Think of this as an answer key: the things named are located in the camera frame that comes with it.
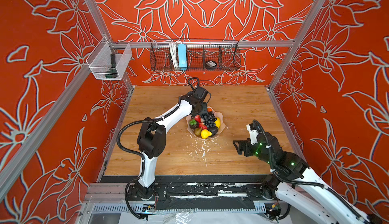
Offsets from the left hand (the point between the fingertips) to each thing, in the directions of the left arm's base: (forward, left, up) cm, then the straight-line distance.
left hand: (203, 108), depth 91 cm
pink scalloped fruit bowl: (-13, +7, -7) cm, 16 cm away
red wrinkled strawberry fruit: (-9, 0, -6) cm, 11 cm away
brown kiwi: (-13, +3, -6) cm, 14 cm away
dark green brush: (+5, +50, +22) cm, 55 cm away
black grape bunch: (-6, -4, -1) cm, 7 cm away
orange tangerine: (+4, -4, -6) cm, 8 cm away
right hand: (-22, -17, +4) cm, 28 cm away
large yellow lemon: (-5, -9, -6) cm, 12 cm away
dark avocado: (-12, -7, -4) cm, 14 cm away
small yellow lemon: (-14, -2, -5) cm, 15 cm away
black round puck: (+25, -3, +15) cm, 30 cm away
